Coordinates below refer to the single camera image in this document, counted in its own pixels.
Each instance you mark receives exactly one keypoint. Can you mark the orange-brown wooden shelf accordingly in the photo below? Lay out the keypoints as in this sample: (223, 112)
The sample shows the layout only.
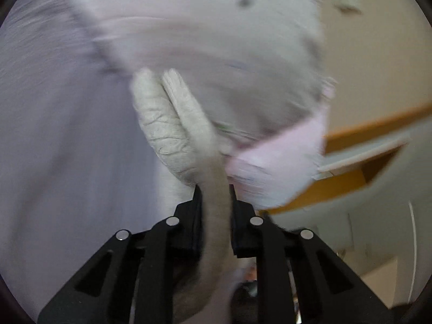
(357, 172)

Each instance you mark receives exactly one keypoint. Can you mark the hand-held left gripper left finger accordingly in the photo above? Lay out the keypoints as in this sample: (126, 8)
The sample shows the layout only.
(195, 221)

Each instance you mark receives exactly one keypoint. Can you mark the beige knit tights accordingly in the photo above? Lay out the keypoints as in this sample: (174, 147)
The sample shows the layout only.
(189, 148)

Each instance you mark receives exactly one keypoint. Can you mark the pale lavender bed sheet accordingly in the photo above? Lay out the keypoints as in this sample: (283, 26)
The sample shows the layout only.
(60, 135)

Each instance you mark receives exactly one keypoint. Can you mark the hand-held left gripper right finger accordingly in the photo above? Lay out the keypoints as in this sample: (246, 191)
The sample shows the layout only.
(236, 229)

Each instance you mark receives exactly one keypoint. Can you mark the white spotted cloth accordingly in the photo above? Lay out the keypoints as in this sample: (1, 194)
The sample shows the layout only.
(216, 50)

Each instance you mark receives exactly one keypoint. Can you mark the pink cloth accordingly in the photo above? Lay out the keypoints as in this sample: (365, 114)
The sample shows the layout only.
(287, 162)

